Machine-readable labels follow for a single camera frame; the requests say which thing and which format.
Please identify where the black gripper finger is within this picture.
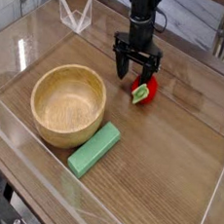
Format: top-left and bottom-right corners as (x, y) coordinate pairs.
(116, 50), (130, 80)
(138, 63), (156, 85)

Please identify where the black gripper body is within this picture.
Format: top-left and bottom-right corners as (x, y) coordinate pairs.
(113, 19), (163, 71)

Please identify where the red plush fruit green stem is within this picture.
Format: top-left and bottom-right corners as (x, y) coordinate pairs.
(131, 76), (158, 104)

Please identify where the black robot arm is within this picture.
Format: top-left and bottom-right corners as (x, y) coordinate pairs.
(113, 0), (163, 85)

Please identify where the wooden bowl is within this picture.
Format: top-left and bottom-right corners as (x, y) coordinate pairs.
(30, 63), (107, 149)

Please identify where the green rectangular block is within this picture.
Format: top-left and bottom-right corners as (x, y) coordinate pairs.
(67, 123), (121, 178)

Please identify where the clear acrylic tray wall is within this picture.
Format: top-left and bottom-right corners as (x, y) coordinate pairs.
(0, 99), (122, 224)

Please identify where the black table frame bracket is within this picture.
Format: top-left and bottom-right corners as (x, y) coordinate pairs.
(0, 183), (26, 224)

